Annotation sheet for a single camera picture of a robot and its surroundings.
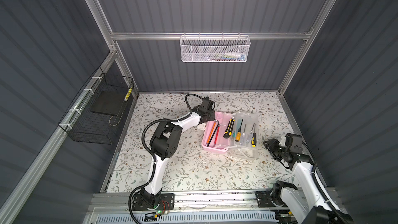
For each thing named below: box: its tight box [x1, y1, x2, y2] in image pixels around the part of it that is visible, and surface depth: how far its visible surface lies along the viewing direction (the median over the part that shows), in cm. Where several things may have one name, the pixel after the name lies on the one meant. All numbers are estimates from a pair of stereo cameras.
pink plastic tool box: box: [201, 110, 261, 160], surface depth 90 cm
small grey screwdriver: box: [240, 123, 247, 146], surface depth 84 cm
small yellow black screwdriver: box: [251, 123, 257, 148], surface depth 82 cm
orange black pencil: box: [205, 122, 217, 147], surface depth 98 cm
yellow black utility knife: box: [223, 117, 236, 139], surface depth 91 cm
